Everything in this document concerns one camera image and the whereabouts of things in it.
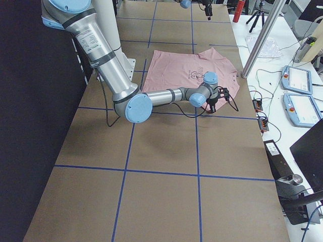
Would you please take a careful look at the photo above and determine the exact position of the pink t-shirt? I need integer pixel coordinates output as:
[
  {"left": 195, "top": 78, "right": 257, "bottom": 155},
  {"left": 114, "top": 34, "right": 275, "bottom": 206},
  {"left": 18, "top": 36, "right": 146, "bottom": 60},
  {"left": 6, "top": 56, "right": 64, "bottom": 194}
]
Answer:
[{"left": 141, "top": 47, "right": 240, "bottom": 113}]

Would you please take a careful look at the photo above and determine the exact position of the blue teach pendant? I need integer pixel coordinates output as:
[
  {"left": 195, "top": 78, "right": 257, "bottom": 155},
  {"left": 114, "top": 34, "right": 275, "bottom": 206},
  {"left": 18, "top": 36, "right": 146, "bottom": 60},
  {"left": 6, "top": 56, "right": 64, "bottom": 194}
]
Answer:
[
  {"left": 283, "top": 94, "right": 322, "bottom": 128},
  {"left": 281, "top": 66, "right": 313, "bottom": 95}
]

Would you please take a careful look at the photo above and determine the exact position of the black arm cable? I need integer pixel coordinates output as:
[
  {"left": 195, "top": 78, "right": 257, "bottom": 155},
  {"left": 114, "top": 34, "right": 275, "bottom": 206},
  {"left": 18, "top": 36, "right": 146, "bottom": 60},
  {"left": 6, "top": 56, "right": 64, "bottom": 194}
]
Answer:
[{"left": 99, "top": 73, "right": 240, "bottom": 128}]

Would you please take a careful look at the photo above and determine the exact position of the orange connector board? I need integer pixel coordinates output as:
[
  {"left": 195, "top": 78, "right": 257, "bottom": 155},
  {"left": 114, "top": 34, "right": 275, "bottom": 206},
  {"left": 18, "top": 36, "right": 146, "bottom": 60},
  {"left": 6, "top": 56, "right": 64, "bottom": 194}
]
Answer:
[
  {"left": 258, "top": 116, "right": 269, "bottom": 133},
  {"left": 252, "top": 99, "right": 263, "bottom": 112}
]

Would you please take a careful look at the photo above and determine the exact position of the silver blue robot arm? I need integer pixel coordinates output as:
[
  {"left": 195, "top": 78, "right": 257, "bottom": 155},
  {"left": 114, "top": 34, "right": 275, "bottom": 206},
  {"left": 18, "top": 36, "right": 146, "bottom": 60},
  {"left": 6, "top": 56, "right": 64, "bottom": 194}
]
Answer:
[
  {"left": 179, "top": 0, "right": 212, "bottom": 19},
  {"left": 41, "top": 0, "right": 220, "bottom": 123}
]

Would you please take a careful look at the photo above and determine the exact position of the black monitor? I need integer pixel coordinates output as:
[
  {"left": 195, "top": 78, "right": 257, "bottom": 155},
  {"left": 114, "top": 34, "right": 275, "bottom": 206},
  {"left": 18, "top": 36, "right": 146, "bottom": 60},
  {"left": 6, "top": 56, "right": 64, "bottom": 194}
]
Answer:
[{"left": 290, "top": 120, "right": 323, "bottom": 192}]

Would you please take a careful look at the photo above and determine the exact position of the lower blue teach pendant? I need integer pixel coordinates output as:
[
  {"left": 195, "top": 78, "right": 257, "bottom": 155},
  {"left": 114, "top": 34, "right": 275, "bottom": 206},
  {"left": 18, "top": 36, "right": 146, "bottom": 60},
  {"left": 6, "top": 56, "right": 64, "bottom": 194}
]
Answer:
[{"left": 283, "top": 94, "right": 322, "bottom": 128}]

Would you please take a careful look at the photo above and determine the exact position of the black control box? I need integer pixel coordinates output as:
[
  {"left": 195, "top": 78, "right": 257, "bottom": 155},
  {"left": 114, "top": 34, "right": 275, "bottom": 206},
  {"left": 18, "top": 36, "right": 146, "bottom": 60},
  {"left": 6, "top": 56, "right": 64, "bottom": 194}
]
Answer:
[{"left": 264, "top": 140, "right": 315, "bottom": 225}]

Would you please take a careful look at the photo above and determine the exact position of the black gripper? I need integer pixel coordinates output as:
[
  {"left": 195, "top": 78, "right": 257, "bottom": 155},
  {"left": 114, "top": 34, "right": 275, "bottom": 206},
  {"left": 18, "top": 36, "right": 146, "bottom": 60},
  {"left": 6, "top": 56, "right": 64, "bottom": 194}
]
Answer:
[
  {"left": 206, "top": 91, "right": 219, "bottom": 113},
  {"left": 203, "top": 0, "right": 212, "bottom": 16}
]

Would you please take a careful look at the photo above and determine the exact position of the clear plastic bag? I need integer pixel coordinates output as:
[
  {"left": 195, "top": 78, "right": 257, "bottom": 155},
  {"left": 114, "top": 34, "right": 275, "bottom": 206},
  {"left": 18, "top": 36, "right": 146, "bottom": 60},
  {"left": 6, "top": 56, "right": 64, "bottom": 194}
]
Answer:
[{"left": 245, "top": 35, "right": 283, "bottom": 58}]

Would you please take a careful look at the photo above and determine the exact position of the upper blue teach pendant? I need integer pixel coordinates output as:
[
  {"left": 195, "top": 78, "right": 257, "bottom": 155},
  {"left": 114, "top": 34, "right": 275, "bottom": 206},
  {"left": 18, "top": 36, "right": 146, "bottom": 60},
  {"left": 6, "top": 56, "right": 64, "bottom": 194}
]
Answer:
[{"left": 281, "top": 66, "right": 313, "bottom": 95}]

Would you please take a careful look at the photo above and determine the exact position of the aluminium frame post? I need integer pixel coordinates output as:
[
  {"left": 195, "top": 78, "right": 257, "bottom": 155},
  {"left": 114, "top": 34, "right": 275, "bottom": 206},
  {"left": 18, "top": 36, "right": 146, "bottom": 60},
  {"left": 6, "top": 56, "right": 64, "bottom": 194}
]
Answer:
[{"left": 241, "top": 0, "right": 286, "bottom": 79}]

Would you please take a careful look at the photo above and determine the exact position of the black camera tripod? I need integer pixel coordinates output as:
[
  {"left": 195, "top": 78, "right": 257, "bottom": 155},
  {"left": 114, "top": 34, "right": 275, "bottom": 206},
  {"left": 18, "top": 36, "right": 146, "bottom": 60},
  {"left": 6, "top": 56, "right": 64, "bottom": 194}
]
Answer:
[{"left": 246, "top": 0, "right": 265, "bottom": 33}]

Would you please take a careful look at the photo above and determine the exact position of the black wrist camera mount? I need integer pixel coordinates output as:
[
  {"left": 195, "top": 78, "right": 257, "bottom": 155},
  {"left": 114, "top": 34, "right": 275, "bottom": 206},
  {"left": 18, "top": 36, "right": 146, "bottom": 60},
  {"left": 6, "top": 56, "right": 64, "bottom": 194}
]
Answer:
[{"left": 218, "top": 87, "right": 230, "bottom": 102}]

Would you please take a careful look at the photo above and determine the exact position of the red cylinder bottle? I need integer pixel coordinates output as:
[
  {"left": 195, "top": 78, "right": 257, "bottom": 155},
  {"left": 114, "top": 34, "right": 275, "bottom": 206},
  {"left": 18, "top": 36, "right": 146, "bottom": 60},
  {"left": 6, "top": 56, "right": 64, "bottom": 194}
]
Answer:
[{"left": 233, "top": 0, "right": 245, "bottom": 23}]

